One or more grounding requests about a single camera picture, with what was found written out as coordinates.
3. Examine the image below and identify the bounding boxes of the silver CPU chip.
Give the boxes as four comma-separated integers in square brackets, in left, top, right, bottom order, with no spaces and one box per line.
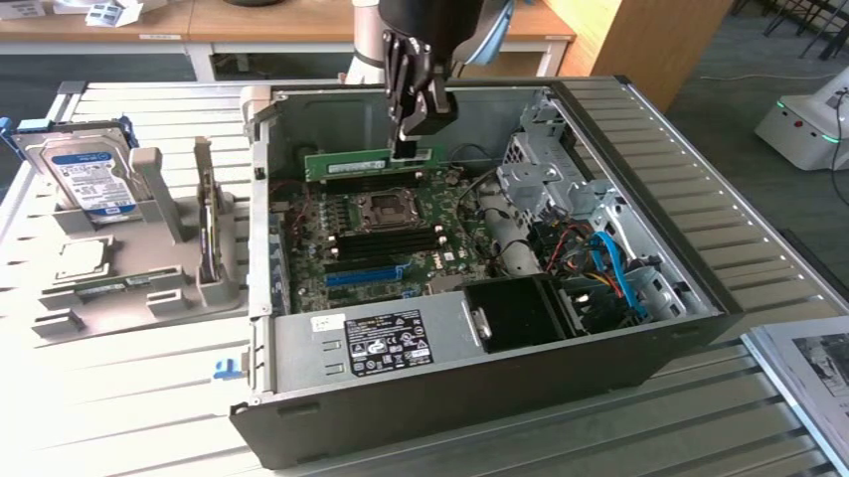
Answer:
[54,239,112,280]

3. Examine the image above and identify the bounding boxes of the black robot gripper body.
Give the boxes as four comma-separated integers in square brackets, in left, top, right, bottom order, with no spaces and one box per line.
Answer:
[377,0,491,65]

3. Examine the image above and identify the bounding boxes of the graphics card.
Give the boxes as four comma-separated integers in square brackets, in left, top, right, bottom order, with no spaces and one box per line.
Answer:
[192,137,226,285]

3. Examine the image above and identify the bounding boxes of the metal disk bay cage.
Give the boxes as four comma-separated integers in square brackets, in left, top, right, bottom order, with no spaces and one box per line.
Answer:
[495,129,629,228]

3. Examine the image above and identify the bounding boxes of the grey power supply unit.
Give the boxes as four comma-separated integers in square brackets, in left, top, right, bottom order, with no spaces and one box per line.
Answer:
[270,289,497,395]

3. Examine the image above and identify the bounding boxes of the open black PC case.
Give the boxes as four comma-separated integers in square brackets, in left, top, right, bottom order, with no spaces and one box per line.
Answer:
[228,74,749,471]

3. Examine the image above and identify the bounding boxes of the wooden cabinet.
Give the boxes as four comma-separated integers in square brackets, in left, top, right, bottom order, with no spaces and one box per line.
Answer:
[547,0,737,114]

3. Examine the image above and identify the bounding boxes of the grey parts rack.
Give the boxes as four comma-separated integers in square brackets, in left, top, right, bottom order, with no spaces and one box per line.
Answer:
[29,137,252,345]

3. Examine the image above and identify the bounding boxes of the white floor cable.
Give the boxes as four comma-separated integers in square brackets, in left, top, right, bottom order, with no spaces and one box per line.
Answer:
[700,72,841,83]

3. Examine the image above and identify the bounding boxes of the blue SATA wire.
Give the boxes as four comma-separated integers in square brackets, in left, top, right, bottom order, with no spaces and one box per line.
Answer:
[587,230,650,320]

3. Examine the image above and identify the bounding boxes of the white cardboard box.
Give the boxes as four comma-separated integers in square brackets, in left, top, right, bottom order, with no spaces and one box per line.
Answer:
[84,0,146,28]

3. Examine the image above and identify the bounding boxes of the small blue plastic clip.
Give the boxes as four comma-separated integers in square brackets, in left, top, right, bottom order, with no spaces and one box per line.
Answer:
[211,356,243,383]

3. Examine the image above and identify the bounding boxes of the hard disk with blue label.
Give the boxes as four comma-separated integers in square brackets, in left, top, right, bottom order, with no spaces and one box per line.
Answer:
[0,116,144,226]

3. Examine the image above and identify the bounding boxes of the printed paper sheet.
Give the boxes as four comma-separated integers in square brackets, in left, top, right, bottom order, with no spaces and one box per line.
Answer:
[741,319,849,466]

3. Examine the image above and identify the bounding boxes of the green motherboard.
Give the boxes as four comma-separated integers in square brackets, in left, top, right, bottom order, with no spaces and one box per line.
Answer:
[268,163,530,315]

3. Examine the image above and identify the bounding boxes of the green RAM stick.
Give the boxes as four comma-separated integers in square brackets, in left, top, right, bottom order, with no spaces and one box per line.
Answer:
[75,274,159,300]
[303,146,446,182]

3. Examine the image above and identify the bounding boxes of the CPU socket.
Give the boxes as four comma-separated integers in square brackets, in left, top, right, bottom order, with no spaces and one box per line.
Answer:
[351,190,425,234]

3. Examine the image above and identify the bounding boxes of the blue expansion slot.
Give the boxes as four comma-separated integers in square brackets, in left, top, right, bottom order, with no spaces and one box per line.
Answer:
[322,264,409,289]

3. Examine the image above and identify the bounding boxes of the wooden desk with white frame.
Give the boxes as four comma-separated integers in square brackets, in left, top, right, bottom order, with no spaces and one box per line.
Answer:
[0,0,577,83]

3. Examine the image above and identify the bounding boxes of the black RAM slot bank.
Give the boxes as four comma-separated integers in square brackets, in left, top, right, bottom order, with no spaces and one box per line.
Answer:
[329,225,445,263]
[322,170,427,196]

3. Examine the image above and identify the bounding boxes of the red and black wire bundle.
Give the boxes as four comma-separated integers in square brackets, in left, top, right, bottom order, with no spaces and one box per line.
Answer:
[543,222,602,279]

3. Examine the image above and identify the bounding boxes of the black chair legs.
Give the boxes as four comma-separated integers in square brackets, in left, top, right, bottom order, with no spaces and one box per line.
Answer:
[761,0,849,62]

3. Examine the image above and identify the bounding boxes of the black fan shroud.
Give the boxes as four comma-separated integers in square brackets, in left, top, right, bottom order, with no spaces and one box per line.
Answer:
[462,274,575,355]

